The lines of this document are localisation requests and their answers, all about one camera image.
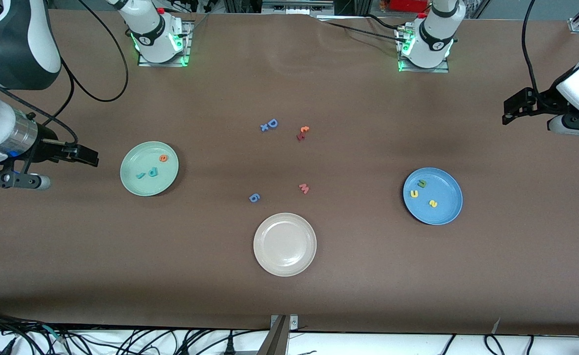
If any thin black cable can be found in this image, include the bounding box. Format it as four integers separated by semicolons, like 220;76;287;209
365;13;402;29
318;21;411;44

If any beige plate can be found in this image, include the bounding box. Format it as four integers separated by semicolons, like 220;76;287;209
253;213;318;277

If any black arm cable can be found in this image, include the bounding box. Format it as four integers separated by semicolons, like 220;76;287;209
521;0;546;107
0;0;129;148

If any teal cable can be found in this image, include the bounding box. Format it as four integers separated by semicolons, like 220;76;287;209
42;324;67;344

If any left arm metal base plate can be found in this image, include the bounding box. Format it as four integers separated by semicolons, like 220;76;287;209
397;27;450;73

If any small metal bracket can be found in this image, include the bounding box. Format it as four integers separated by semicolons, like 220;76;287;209
270;315;299;331

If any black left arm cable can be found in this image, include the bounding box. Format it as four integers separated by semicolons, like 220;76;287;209
521;0;546;107

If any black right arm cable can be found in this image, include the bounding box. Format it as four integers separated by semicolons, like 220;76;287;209
0;0;129;148

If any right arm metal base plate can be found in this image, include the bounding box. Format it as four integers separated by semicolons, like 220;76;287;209
137;20;191;68

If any light green plate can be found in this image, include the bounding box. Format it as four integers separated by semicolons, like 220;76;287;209
120;141;180;197

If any blue plate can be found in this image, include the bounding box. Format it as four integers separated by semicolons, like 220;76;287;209
402;167;464;226

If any aluminium profile post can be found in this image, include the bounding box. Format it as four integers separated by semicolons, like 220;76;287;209
257;316;290;355

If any brown table cover mat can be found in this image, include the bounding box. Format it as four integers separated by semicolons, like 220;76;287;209
0;11;579;337

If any red box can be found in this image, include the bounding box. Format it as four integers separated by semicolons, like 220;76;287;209
388;0;429;13

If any silver frame bar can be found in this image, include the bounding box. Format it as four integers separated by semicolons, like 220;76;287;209
261;0;334;14

